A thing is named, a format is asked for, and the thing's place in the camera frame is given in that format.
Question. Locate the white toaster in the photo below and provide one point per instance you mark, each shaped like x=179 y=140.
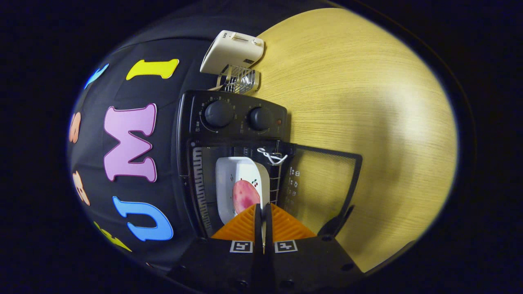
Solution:
x=233 y=51

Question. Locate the white square plate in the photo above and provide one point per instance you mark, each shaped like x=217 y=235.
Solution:
x=229 y=175

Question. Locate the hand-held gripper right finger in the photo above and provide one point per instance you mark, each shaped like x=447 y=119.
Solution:
x=269 y=228

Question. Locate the black toaster oven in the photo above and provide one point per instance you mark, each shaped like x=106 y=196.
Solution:
x=235 y=130

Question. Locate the metal mesh holder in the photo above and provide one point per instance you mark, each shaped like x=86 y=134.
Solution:
x=241 y=79

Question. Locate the pink round bun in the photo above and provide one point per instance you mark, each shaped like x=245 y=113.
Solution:
x=245 y=196

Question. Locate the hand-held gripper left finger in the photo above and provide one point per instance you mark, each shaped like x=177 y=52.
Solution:
x=258 y=228

